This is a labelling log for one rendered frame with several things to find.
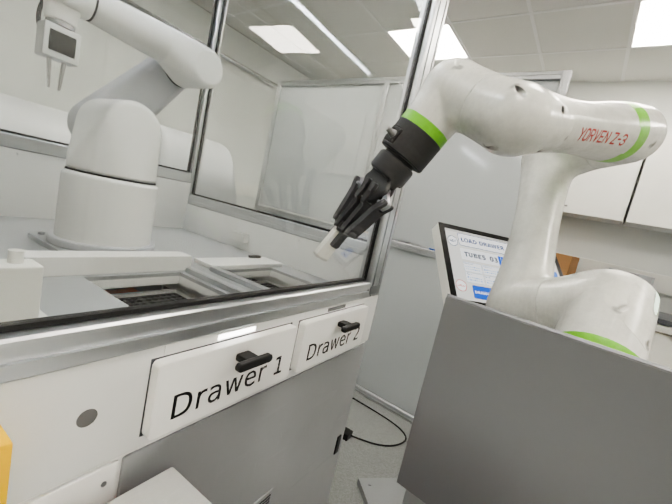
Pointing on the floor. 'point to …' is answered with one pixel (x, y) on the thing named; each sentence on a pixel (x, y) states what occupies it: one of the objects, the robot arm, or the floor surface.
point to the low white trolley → (163, 491)
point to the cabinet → (243, 446)
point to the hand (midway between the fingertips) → (330, 243)
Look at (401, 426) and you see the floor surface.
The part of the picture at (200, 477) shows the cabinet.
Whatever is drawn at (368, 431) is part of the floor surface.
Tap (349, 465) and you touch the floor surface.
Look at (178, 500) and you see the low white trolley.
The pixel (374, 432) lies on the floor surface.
